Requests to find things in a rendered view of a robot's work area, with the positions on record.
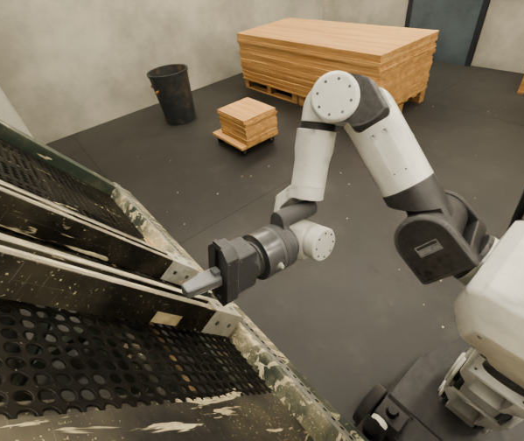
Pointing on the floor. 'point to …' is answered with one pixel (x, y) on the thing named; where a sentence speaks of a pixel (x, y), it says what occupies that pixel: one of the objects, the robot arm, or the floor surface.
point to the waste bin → (173, 93)
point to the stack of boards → (336, 57)
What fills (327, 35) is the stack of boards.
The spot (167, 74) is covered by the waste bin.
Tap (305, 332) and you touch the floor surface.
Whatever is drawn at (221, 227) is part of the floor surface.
